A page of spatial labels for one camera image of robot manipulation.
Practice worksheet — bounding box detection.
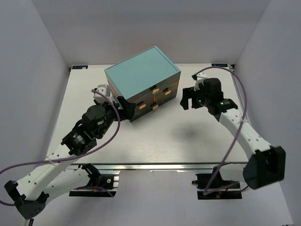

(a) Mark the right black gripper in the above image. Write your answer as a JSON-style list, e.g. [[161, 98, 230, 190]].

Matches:
[[180, 85, 211, 111]]

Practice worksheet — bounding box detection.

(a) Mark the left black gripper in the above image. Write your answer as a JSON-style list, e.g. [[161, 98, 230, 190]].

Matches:
[[95, 96, 136, 139]]

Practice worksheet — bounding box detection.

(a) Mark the clear bottom drawer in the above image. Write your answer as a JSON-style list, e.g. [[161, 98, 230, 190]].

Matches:
[[130, 95, 177, 123]]

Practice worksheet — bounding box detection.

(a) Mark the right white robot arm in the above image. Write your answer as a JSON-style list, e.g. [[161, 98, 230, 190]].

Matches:
[[180, 77, 286, 190]]

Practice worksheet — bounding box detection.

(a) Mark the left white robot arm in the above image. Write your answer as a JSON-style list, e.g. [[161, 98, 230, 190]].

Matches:
[[4, 96, 135, 219]]

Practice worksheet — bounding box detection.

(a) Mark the teal drawer cabinet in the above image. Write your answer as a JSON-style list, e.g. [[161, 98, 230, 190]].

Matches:
[[104, 46, 181, 122]]

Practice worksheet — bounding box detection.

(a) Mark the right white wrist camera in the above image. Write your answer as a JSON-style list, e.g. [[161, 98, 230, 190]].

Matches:
[[191, 72, 208, 91]]

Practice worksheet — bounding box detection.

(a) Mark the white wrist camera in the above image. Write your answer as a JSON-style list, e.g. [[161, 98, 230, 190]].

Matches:
[[92, 84, 111, 104], [191, 72, 208, 91]]

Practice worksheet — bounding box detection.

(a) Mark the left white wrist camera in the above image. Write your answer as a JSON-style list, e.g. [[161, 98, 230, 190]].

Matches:
[[92, 84, 111, 104]]

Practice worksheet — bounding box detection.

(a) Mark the aluminium table edge rail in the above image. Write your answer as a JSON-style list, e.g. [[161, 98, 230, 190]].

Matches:
[[68, 162, 250, 170]]

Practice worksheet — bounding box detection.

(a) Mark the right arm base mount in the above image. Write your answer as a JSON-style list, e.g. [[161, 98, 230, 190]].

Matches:
[[192, 166, 242, 200]]

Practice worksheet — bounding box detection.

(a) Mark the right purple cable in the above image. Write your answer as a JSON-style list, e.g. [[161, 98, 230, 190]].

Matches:
[[192, 66, 250, 196]]

